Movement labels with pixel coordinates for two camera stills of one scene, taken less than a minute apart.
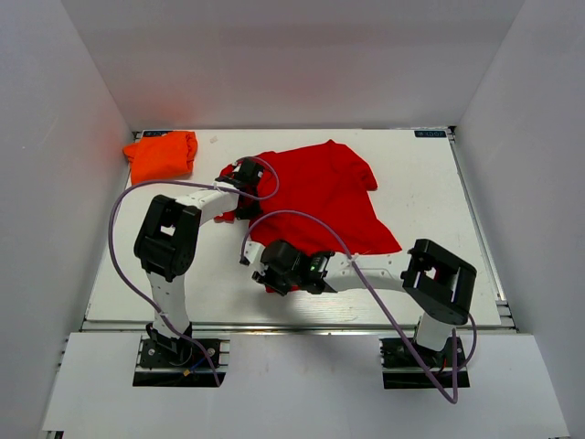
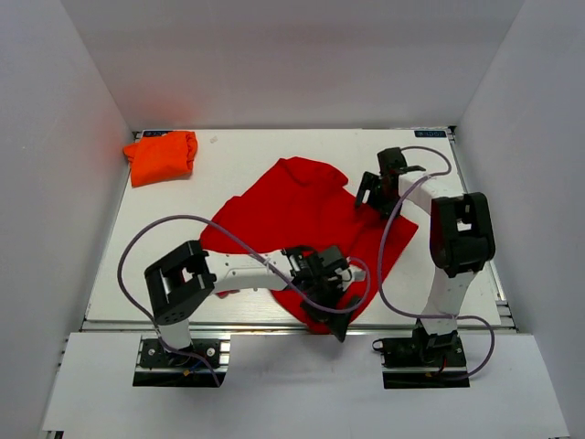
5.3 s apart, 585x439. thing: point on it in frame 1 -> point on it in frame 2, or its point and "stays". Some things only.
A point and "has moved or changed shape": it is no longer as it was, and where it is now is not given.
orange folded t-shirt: x=154 y=157 stays
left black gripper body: x=249 y=211 -> x=325 y=291
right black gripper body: x=282 y=283 -> x=389 y=201
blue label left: x=155 y=133 stays
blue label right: x=430 y=133 stays
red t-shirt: x=316 y=196 has moved or changed shape
